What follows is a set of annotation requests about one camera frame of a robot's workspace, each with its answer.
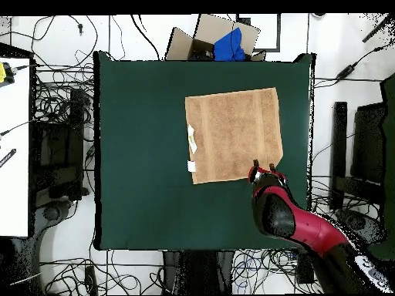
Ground white desk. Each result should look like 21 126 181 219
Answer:
0 57 31 237

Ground thin black cable with plug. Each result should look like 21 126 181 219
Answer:
30 15 100 68

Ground thick black cable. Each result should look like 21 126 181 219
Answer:
130 13 162 62

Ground dark square floor frame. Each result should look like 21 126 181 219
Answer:
235 13 282 52

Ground dark green fabric piece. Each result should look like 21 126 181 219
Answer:
365 72 395 261

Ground yellow and black device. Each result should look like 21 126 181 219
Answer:
0 61 15 88

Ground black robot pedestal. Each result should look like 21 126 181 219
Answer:
162 250 236 295

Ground black floor box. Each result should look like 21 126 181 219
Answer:
296 251 315 284

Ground blue garment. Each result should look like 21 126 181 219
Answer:
213 27 247 62

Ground dark green table cloth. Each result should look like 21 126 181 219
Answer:
93 51 316 251

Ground black flat strip tool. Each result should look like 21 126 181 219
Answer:
0 148 17 168

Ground tan terry towel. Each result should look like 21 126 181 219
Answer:
184 87 284 185

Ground black power strip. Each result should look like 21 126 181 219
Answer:
84 265 99 295

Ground black upright bar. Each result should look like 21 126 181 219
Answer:
329 101 349 211

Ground open cardboard box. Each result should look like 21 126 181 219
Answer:
165 13 267 62

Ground black tripod leg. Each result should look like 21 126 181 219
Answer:
362 13 395 43

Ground black power adapter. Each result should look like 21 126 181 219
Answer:
336 64 356 80

